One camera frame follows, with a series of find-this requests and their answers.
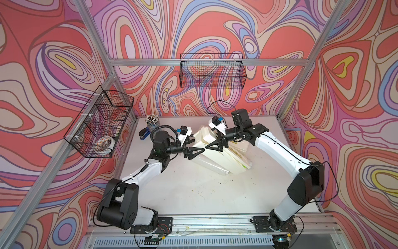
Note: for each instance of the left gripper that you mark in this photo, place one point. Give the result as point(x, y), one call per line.
point(189, 152)

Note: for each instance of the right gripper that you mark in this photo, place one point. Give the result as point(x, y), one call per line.
point(219, 143)

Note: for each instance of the plastic wrap roll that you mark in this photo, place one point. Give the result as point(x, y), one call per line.
point(209, 164)

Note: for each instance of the white wrap dispenser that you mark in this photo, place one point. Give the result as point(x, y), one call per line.
point(234, 157)
point(204, 136)

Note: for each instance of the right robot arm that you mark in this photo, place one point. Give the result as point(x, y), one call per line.
point(307, 177)

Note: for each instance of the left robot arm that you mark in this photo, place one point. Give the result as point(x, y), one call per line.
point(119, 206)

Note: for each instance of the pencil cup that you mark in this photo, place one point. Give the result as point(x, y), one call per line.
point(152, 121)

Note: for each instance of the blue stapler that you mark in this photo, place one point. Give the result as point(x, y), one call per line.
point(144, 133)

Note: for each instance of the tape roll in basket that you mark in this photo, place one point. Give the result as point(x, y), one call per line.
point(104, 145)

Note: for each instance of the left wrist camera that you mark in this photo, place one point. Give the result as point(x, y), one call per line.
point(183, 133)

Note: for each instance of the back wire basket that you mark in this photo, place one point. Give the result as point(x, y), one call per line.
point(212, 71)

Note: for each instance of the wire basket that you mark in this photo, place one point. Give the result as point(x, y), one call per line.
point(104, 114)
point(212, 71)

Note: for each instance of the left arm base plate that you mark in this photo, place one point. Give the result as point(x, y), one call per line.
point(159, 225)

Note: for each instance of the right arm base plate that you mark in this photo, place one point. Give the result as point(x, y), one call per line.
point(271, 224)

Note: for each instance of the left wire basket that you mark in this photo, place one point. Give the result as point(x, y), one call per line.
point(104, 114)

